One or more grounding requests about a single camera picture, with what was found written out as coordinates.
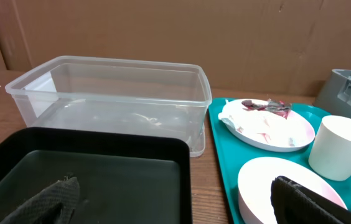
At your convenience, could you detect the red snack wrapper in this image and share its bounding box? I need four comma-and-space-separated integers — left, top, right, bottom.
241, 99, 292, 119

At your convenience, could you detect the cream cup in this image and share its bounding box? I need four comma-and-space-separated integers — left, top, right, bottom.
308, 115, 351, 181

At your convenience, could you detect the black tray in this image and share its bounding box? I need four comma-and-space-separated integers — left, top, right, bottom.
0, 128, 192, 223

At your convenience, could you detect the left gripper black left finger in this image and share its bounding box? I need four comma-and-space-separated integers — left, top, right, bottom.
0, 177, 80, 224

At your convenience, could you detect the grey dishwasher rack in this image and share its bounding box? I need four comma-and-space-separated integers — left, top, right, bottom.
314, 69, 351, 118

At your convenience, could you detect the pink plate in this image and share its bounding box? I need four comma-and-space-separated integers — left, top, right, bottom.
218, 99, 316, 152

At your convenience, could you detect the teal serving tray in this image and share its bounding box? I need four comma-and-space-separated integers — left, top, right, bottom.
208, 98, 351, 223

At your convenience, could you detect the white napkin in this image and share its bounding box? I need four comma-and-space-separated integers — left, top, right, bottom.
218, 100, 304, 147

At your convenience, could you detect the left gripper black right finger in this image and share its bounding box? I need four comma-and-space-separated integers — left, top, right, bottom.
271, 176, 351, 224

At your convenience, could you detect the pink bowl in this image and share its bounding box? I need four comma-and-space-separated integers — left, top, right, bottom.
238, 157, 347, 224

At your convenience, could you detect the clear plastic bin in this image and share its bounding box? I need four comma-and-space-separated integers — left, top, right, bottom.
5, 56, 212, 157

